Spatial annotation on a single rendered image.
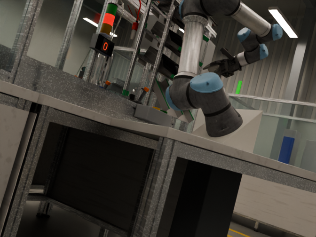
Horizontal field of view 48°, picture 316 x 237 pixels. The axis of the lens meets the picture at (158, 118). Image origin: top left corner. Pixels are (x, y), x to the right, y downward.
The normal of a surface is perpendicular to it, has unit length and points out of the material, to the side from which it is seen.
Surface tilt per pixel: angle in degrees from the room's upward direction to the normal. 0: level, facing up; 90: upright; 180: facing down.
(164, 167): 90
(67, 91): 90
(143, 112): 90
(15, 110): 90
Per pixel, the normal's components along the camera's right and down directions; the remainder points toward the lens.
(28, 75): 0.83, 0.18
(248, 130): 0.50, 0.07
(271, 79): -0.60, -0.22
